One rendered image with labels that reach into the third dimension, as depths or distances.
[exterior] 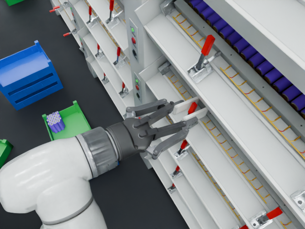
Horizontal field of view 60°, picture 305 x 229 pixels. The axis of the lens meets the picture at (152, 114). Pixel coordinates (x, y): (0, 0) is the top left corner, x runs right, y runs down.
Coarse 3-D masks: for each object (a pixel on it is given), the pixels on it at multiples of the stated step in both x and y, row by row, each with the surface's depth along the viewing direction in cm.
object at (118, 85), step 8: (80, 32) 137; (88, 32) 139; (88, 40) 138; (96, 48) 135; (96, 56) 132; (104, 56) 131; (104, 64) 130; (104, 72) 128; (112, 72) 126; (112, 80) 125; (120, 80) 123; (120, 88) 122; (120, 96) 118; (128, 96) 119; (128, 104) 118
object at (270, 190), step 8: (176, 72) 70; (184, 80) 68; (176, 88) 70; (192, 96) 66; (200, 104) 65; (208, 112) 64; (216, 120) 62; (208, 128) 64; (216, 136) 62; (224, 136) 61; (232, 144) 59; (240, 152) 58; (232, 160) 60; (248, 160) 57; (256, 176) 56; (264, 184) 55; (272, 192) 54; (264, 200) 55; (280, 200) 53; (288, 208) 52; (288, 216) 52; (296, 224) 51
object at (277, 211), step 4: (276, 208) 48; (272, 212) 49; (276, 212) 48; (280, 212) 48; (264, 216) 51; (268, 216) 50; (272, 216) 49; (276, 216) 48; (260, 220) 53; (264, 220) 52
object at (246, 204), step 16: (160, 64) 72; (144, 80) 74; (160, 80) 74; (176, 80) 72; (160, 96) 72; (176, 96) 70; (192, 128) 66; (192, 144) 65; (208, 144) 64; (224, 144) 62; (208, 160) 62; (224, 160) 61; (240, 160) 60; (224, 176) 60; (224, 192) 59; (240, 192) 58; (256, 192) 57; (240, 208) 57; (256, 208) 56; (272, 208) 55; (272, 224) 54; (288, 224) 53
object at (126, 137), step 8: (128, 120) 57; (136, 120) 57; (112, 128) 52; (120, 128) 52; (128, 128) 55; (136, 128) 56; (144, 128) 56; (112, 136) 51; (120, 136) 51; (128, 136) 52; (136, 136) 55; (152, 136) 55; (120, 144) 51; (128, 144) 52; (136, 144) 53; (144, 144) 54; (120, 152) 51; (128, 152) 52; (136, 152) 54; (120, 160) 54
